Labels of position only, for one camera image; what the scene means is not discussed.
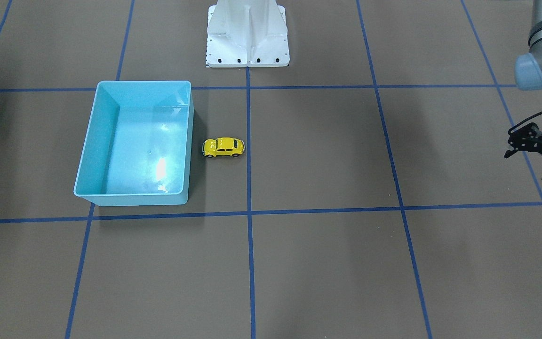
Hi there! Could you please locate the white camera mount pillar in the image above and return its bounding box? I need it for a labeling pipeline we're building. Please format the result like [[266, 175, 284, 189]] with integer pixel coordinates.
[[205, 0, 290, 68]]

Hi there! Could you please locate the yellow beetle toy car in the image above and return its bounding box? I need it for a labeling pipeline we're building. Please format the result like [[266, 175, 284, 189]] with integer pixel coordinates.
[[202, 137, 246, 157]]

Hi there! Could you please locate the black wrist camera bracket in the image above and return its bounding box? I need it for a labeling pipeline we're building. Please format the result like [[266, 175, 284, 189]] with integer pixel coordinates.
[[504, 122, 542, 159]]

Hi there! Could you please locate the turquoise plastic bin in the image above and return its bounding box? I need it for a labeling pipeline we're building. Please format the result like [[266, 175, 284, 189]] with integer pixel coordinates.
[[73, 80, 194, 207]]

